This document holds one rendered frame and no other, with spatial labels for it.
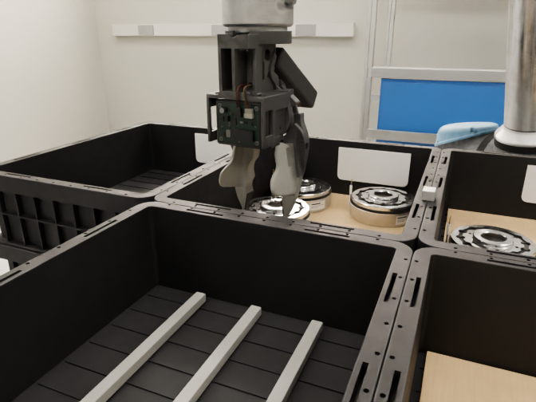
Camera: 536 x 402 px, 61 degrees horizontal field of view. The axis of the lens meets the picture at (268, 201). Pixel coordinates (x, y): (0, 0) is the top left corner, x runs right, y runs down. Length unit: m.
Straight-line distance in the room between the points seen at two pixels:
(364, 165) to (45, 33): 3.48
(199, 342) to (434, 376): 0.22
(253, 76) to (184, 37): 3.48
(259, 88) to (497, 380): 0.35
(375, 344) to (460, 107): 2.25
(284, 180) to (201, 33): 3.34
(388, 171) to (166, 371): 0.53
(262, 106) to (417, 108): 2.09
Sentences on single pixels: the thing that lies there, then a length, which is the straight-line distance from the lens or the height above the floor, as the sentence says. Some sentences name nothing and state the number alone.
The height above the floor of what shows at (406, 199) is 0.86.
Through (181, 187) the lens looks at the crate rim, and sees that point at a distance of 0.58.
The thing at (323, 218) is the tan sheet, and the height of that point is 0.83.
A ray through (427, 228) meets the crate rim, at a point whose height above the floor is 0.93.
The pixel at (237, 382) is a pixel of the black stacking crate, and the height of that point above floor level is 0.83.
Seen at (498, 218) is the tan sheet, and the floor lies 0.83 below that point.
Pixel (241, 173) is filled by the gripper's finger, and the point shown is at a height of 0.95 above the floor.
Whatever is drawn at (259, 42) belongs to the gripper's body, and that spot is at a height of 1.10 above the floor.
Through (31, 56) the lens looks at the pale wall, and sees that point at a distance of 3.97.
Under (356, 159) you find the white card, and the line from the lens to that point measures 0.83.
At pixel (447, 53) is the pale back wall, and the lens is 3.36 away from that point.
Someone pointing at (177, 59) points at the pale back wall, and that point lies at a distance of 4.00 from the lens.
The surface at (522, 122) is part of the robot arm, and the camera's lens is 0.91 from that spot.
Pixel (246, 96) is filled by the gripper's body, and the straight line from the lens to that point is 0.47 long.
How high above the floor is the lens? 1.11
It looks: 20 degrees down
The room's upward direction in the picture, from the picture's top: straight up
